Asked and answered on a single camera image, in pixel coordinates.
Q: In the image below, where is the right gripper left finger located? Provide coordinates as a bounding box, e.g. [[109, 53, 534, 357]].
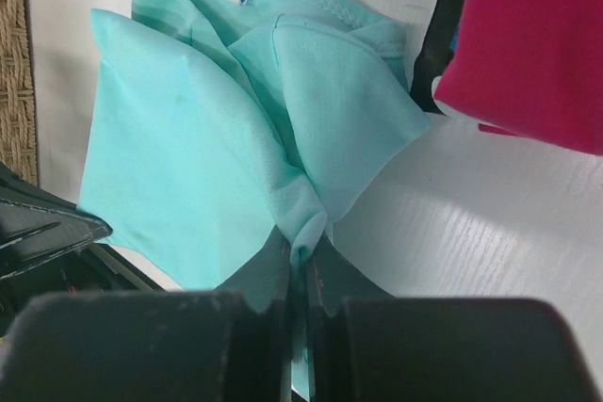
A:
[[1, 231, 292, 401]]

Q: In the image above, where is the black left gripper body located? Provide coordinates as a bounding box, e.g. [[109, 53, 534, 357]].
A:
[[0, 161, 114, 299]]

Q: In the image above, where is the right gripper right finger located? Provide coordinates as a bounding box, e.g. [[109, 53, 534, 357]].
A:
[[305, 237, 601, 401]]

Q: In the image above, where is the wicker basket with cloth liner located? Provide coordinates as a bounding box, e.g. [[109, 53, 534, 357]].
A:
[[1, 0, 39, 185]]

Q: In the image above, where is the teal t shirt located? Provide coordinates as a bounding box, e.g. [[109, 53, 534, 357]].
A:
[[77, 0, 432, 401]]

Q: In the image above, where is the black t shirt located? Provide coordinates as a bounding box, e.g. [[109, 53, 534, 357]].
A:
[[410, 0, 464, 115]]

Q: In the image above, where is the pink t shirt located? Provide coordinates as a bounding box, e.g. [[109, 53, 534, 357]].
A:
[[432, 0, 602, 155]]

